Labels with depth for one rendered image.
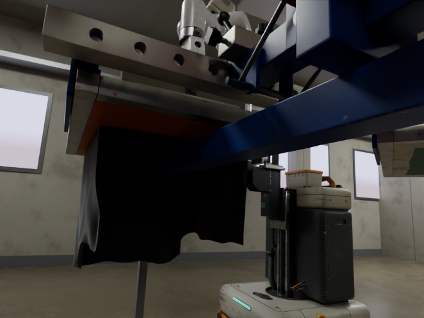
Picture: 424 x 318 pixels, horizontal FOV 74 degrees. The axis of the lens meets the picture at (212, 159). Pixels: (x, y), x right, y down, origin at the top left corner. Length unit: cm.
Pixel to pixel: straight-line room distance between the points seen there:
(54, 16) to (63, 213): 352
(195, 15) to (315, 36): 63
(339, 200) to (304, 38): 149
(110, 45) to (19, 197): 356
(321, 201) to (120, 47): 141
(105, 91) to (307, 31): 36
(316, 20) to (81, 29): 33
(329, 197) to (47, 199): 320
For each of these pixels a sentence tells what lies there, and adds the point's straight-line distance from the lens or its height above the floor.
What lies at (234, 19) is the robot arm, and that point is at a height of 149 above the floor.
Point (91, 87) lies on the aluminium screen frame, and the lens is 56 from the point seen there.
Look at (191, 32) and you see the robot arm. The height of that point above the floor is 126.
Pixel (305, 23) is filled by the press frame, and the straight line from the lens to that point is 35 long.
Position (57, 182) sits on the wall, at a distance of 395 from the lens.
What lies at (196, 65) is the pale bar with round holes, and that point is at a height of 102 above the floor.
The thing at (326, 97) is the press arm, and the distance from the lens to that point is 37.
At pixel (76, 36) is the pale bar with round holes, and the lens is 50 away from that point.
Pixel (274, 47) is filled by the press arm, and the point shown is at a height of 101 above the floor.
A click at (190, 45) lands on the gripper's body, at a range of 86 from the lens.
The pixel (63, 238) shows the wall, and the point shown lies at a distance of 396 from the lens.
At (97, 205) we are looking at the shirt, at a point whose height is 76.
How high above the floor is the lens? 76
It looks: 10 degrees up
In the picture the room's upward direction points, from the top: 3 degrees clockwise
